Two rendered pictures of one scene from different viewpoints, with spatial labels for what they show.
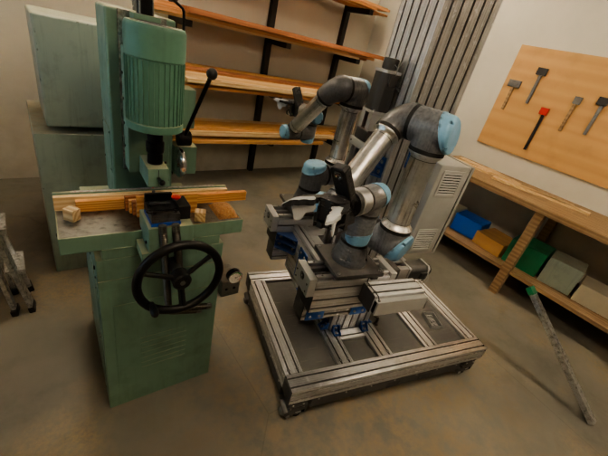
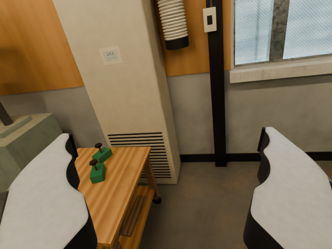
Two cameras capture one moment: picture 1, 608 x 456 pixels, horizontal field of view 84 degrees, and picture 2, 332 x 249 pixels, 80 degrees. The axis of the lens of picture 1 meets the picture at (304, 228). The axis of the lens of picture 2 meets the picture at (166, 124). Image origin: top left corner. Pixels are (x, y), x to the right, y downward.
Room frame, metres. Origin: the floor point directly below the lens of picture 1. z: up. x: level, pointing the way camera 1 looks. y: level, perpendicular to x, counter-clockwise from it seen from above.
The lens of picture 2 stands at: (0.76, -0.05, 1.30)
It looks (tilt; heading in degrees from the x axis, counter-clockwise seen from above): 29 degrees down; 149
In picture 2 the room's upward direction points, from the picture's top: 11 degrees counter-clockwise
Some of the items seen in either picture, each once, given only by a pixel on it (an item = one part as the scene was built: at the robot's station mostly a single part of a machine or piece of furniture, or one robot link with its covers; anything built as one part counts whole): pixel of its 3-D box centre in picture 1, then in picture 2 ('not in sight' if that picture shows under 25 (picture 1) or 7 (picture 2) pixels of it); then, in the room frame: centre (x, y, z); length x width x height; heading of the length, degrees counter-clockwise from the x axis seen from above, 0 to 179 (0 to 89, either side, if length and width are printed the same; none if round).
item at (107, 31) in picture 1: (137, 114); not in sight; (1.32, 0.76, 1.16); 0.22 x 0.22 x 0.72; 41
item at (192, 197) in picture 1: (167, 204); not in sight; (1.06, 0.50, 0.94); 0.21 x 0.01 x 0.08; 131
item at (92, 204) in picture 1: (171, 199); not in sight; (1.14, 0.52, 0.92); 0.62 x 0.02 x 0.04; 131
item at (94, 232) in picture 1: (159, 226); not in sight; (1.01, 0.51, 0.87); 0.61 x 0.30 x 0.06; 131
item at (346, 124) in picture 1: (343, 135); not in sight; (1.73, -0.08, 1.19); 0.15 x 0.12 x 0.55; 133
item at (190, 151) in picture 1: (184, 157); not in sight; (1.34, 0.57, 1.02); 0.09 x 0.07 x 0.12; 131
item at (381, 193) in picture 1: (371, 197); not in sight; (0.91, -0.17, 1.21); 0.11 x 0.08 x 0.09; 144
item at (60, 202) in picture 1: (151, 197); not in sight; (1.11, 0.59, 0.92); 0.60 x 0.02 x 0.05; 131
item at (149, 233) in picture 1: (166, 228); not in sight; (0.95, 0.45, 0.91); 0.15 x 0.14 x 0.09; 131
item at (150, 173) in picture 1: (154, 172); not in sight; (1.11, 0.58, 1.03); 0.14 x 0.07 x 0.09; 41
